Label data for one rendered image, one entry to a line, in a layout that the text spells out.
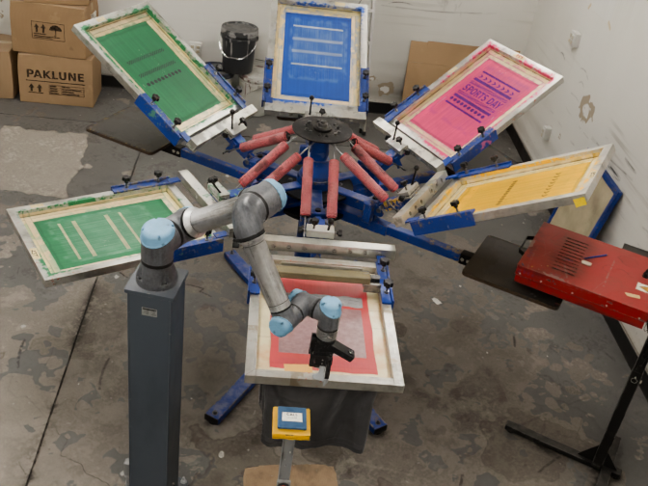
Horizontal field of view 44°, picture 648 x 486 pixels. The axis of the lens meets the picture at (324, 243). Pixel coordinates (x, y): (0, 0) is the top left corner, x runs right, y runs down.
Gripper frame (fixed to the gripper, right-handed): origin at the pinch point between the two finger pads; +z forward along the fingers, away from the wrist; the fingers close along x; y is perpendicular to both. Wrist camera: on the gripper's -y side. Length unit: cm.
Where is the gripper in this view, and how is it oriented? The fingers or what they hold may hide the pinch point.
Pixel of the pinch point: (325, 378)
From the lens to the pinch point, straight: 300.0
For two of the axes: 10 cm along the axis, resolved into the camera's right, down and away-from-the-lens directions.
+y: -9.9, -0.8, -1.0
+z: -1.2, 8.3, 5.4
